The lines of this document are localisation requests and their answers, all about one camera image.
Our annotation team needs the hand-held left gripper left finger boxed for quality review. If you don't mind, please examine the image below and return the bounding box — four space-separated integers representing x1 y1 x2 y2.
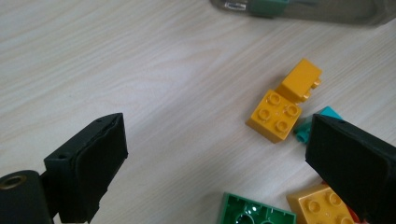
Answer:
43 112 129 224

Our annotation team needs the clear brown storage box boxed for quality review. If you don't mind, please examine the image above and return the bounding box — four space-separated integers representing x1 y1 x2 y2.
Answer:
209 0 396 27

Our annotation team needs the teal toy brick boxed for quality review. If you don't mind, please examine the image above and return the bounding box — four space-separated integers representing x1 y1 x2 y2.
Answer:
248 0 290 18

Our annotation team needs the light blue toy brick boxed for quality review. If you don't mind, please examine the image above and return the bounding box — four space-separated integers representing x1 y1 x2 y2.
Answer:
292 105 344 145

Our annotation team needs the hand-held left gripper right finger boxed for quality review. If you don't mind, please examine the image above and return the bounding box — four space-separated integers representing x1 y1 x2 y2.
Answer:
304 113 396 224

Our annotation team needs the green toy brick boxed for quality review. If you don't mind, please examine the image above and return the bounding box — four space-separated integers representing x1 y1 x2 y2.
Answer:
218 191 297 224

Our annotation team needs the red toy brick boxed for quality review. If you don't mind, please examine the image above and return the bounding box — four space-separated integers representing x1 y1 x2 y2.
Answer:
346 204 363 224

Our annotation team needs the orange toy brick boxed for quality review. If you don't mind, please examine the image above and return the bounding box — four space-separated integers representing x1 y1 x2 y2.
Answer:
275 58 323 105
245 89 303 145
286 182 356 224

